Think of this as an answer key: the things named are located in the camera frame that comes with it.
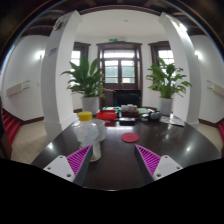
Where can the red plastic box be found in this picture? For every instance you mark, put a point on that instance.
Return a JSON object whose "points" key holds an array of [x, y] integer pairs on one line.
{"points": [[107, 114]]}

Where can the brown wooden door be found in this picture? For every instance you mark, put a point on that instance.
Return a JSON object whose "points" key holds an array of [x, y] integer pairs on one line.
{"points": [[121, 63]]}

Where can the green book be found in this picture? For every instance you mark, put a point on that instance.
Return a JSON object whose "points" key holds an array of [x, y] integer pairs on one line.
{"points": [[143, 111]]}

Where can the left potted green plant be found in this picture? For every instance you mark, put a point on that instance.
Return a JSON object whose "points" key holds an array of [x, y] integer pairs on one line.
{"points": [[87, 80]]}

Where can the black flat box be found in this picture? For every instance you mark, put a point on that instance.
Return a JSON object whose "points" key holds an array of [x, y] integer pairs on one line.
{"points": [[126, 121]]}

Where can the clear glass cup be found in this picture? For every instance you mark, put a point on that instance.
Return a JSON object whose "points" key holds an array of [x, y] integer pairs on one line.
{"points": [[101, 127]]}

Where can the green exit sign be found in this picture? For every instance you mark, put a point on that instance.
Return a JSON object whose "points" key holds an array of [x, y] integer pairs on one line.
{"points": [[113, 40]]}

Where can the clear bottle with yellow cap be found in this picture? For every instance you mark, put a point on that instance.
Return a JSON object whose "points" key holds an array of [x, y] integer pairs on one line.
{"points": [[87, 133]]}

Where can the black office chair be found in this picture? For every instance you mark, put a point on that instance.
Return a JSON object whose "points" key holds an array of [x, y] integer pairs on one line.
{"points": [[127, 96]]}

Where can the potted green plant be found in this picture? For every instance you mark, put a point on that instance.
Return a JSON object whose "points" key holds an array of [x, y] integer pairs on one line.
{"points": [[168, 80], [87, 80]]}

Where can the right potted green plant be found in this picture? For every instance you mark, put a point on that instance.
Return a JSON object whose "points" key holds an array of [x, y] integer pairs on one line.
{"points": [[168, 80]]}

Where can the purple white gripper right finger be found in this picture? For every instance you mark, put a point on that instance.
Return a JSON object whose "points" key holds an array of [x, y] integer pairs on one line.
{"points": [[152, 166]]}

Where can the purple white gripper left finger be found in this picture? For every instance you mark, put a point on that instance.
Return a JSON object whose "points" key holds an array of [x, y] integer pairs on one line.
{"points": [[72, 167]]}

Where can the white cups on tray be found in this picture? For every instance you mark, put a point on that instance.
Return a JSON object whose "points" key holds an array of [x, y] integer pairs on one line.
{"points": [[129, 108]]}

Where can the dark round gadget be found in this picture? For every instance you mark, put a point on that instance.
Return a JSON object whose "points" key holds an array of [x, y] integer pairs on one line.
{"points": [[155, 115]]}

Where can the red round coaster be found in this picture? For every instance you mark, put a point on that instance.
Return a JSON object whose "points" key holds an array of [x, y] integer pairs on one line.
{"points": [[130, 137]]}

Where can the magazine on table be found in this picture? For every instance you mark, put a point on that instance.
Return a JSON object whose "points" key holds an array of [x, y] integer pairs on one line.
{"points": [[172, 121]]}

